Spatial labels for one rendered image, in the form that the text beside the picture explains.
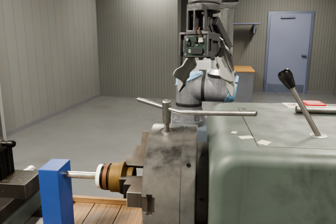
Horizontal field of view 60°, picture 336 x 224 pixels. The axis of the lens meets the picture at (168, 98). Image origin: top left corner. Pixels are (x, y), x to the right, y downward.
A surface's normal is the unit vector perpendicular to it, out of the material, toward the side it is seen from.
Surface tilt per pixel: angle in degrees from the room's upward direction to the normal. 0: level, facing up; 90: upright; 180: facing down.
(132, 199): 85
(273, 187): 90
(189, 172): 56
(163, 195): 76
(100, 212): 0
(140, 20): 90
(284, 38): 90
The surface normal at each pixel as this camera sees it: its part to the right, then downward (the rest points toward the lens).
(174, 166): -0.09, -0.45
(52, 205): -0.11, 0.20
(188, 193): -0.11, -0.11
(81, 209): 0.00, -0.98
